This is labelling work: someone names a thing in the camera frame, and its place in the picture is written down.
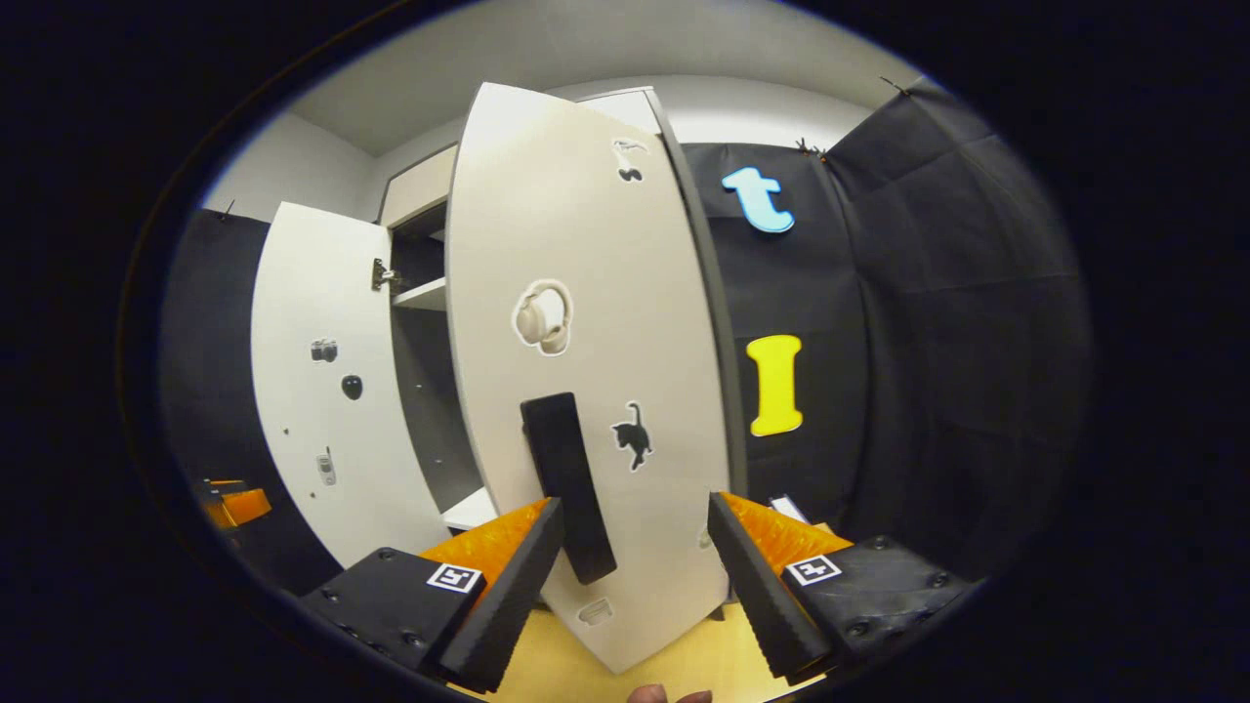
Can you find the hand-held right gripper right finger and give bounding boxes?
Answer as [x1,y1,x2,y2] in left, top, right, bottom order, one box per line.
[707,491,980,684]

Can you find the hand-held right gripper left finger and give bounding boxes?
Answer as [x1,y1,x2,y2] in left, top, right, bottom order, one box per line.
[298,496,567,694]

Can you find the cabinet door with camera sticker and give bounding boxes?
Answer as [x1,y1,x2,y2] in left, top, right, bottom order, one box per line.
[251,201,452,569]

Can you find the white and grey shoe cabinet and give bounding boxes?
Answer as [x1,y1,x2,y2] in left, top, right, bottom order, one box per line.
[376,86,751,533]

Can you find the cabinet door with headphone sticker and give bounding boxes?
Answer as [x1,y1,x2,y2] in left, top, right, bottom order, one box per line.
[444,82,733,675]

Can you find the white cabinet drawer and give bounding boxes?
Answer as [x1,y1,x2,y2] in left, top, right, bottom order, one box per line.
[379,145,460,230]

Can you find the black backdrop cloth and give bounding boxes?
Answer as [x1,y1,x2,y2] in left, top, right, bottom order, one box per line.
[156,78,1093,597]

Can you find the black door handle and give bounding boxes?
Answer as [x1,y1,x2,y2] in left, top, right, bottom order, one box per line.
[520,392,619,586]

